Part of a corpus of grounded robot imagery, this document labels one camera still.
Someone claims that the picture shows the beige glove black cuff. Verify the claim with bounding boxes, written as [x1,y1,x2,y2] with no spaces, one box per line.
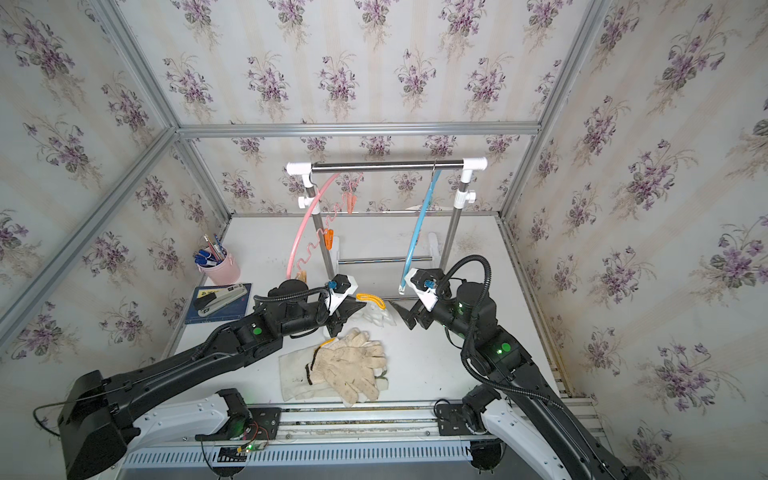
[306,328,388,405]

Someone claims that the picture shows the blue wavy hanger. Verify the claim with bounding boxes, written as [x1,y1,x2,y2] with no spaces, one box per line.
[398,170,440,295]

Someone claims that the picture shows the white glove yellow cuff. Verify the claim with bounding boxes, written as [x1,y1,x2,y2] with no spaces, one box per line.
[355,293,396,327]

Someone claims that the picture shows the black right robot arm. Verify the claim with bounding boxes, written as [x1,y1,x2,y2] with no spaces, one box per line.
[396,254,648,479]

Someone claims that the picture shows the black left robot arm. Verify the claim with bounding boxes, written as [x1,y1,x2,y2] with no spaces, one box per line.
[57,274,364,479]

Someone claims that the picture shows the pink wavy hanger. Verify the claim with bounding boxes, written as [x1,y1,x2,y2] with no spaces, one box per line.
[285,171,346,279]

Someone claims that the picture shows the orange plastic clothespin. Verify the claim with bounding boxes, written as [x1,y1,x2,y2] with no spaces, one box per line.
[323,228,334,251]

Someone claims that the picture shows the salmon plastic clothespin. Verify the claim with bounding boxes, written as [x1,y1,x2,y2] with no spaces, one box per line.
[342,191,357,214]

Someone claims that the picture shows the pink metal pen bucket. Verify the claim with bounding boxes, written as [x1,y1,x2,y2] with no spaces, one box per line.
[197,254,241,286]

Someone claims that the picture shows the grey white stapler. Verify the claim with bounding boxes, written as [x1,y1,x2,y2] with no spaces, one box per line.
[192,283,249,317]

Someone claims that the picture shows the white steel drying rack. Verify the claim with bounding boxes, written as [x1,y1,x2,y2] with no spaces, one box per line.
[285,157,489,295]

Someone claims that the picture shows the blue pens in bucket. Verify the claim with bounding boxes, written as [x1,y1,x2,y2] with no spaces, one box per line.
[194,235,228,268]

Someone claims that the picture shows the small circuit board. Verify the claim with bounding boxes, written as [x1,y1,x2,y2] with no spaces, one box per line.
[215,441,269,465]

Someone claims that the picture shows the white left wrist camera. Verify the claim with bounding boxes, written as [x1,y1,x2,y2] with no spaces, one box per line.
[325,274,358,314]

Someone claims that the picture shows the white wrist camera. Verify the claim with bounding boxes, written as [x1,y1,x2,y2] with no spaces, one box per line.
[404,268,444,312]
[325,274,358,314]

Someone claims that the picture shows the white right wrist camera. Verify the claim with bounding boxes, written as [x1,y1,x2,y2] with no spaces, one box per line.
[404,268,444,312]

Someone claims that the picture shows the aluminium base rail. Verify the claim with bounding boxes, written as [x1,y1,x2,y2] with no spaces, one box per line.
[119,398,601,470]

